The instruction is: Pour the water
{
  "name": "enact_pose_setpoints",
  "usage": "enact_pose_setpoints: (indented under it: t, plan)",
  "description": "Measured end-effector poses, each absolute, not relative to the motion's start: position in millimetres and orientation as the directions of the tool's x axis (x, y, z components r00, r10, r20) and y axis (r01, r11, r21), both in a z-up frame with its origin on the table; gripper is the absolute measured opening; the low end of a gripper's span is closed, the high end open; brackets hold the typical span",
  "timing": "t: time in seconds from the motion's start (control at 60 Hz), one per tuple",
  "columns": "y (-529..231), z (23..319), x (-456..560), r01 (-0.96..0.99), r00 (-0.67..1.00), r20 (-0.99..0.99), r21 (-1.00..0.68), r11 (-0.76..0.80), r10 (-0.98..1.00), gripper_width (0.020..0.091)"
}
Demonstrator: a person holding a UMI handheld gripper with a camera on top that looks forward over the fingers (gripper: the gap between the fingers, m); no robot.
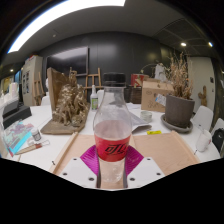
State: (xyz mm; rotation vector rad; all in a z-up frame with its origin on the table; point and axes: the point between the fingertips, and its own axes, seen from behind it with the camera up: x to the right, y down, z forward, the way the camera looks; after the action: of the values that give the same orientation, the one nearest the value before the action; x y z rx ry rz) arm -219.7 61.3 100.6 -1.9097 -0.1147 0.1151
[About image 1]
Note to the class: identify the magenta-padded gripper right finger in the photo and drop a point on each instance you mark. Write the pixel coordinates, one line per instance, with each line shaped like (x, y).
(146, 170)

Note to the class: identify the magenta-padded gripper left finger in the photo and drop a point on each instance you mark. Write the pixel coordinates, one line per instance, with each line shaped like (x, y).
(78, 170)

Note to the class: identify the clear red-label drink bottle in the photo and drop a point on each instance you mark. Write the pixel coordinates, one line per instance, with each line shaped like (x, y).
(112, 133)

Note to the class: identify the beige plywood sheet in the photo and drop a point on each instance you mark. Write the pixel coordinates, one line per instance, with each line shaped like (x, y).
(160, 150)

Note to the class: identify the yellow tag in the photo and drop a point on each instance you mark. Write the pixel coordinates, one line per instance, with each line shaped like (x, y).
(154, 132)

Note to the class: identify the grey folded papers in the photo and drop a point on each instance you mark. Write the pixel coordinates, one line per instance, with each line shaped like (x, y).
(138, 121)

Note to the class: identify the grey plant saucer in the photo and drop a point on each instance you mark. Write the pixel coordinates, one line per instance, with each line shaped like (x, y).
(173, 127)

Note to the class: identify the small white jar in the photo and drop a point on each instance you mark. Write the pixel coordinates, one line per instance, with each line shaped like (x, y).
(146, 116)

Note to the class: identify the golden relief sculpture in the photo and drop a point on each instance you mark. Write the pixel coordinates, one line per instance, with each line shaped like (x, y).
(70, 103)

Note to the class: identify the dried plant in brown pot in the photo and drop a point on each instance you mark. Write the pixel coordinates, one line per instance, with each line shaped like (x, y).
(179, 110)

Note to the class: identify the colourful book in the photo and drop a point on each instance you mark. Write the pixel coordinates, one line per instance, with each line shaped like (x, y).
(16, 136)

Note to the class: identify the white green-label spray bottle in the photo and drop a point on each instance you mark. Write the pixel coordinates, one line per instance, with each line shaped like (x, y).
(94, 100)

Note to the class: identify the cardboard box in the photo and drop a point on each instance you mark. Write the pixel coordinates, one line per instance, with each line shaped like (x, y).
(151, 96)

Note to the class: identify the dark woven basket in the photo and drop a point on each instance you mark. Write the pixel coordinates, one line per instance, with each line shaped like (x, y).
(134, 95)

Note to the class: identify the black box device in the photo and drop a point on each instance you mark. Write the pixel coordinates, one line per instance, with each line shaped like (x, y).
(16, 115)

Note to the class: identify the red box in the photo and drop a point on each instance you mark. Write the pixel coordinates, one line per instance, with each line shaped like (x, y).
(137, 80)

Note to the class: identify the wooden easel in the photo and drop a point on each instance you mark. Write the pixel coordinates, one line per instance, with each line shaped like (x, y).
(94, 80)

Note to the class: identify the wooden figure statue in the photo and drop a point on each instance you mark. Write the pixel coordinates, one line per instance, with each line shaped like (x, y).
(202, 96)

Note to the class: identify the white stone statue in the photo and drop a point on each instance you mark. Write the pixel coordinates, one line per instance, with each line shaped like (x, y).
(160, 71)

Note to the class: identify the white cabinet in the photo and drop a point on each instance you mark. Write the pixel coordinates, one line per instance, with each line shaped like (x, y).
(31, 80)

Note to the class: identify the round ceiling spotlight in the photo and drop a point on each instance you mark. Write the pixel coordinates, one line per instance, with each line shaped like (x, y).
(210, 44)
(183, 44)

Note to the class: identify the long ceiling light strip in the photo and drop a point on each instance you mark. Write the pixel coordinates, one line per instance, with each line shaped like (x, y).
(60, 11)

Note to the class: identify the black wall screen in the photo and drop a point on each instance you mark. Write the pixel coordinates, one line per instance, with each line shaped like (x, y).
(66, 61)

